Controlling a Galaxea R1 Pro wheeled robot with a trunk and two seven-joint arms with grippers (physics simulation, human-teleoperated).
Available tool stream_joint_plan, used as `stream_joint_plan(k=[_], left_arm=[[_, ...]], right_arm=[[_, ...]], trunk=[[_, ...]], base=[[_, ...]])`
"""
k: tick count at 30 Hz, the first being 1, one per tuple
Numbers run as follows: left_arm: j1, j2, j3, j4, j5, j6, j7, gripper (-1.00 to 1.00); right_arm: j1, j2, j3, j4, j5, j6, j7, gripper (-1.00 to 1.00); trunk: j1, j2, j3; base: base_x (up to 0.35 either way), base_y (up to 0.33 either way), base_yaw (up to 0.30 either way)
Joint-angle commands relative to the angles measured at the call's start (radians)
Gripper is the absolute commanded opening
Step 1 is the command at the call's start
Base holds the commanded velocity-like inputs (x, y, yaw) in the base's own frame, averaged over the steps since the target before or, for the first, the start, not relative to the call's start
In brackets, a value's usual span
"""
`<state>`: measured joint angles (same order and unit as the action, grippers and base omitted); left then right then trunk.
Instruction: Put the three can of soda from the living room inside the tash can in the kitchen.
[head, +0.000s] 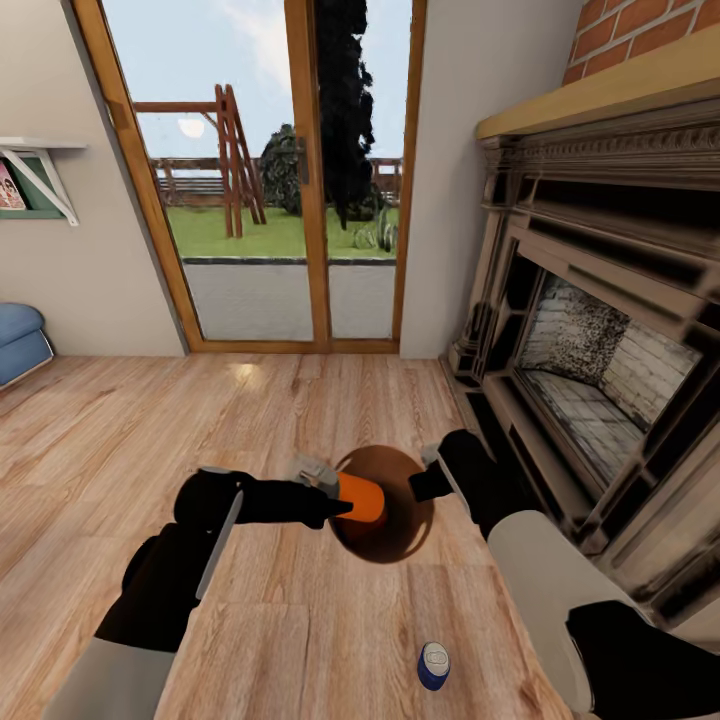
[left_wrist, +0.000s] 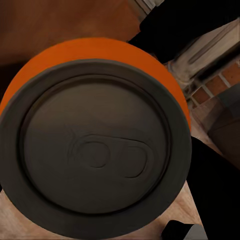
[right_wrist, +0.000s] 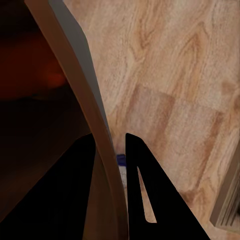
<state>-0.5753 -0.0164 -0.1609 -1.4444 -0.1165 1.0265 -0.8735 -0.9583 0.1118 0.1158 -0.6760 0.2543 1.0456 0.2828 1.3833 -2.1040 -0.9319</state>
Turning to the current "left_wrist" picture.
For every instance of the can of soda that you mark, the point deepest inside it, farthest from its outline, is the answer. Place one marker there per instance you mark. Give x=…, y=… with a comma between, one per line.
x=95, y=139

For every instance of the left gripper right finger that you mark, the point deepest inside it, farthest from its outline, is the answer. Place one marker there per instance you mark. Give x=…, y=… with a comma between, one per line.
x=214, y=183

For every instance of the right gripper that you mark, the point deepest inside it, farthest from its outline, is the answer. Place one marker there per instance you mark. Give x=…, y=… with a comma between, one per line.
x=176, y=22

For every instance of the cabinet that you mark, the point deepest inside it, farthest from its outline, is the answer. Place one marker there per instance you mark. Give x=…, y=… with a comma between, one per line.
x=225, y=133

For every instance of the trash can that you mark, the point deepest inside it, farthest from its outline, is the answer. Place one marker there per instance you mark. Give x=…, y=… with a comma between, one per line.
x=28, y=27

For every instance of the wood fireplace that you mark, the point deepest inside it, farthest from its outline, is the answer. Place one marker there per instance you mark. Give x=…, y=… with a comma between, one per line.
x=202, y=58

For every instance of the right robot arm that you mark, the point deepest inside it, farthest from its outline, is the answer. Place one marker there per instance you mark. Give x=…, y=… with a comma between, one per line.
x=172, y=23

